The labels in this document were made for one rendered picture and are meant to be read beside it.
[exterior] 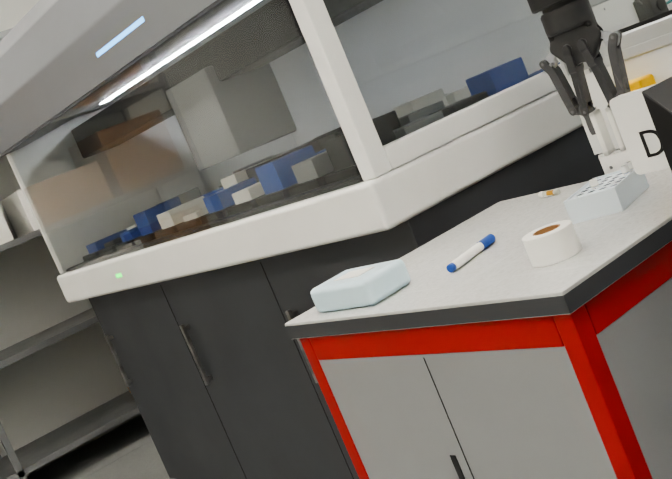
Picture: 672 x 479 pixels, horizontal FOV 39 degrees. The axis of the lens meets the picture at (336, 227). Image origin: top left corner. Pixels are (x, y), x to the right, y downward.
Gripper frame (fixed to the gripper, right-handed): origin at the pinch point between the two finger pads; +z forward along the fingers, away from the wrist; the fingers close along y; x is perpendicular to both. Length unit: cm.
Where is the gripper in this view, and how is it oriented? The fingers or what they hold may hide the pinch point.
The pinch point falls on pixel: (610, 130)
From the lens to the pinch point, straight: 153.2
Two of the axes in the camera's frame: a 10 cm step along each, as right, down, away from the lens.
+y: -7.3, 2.3, 6.4
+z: 3.8, 9.2, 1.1
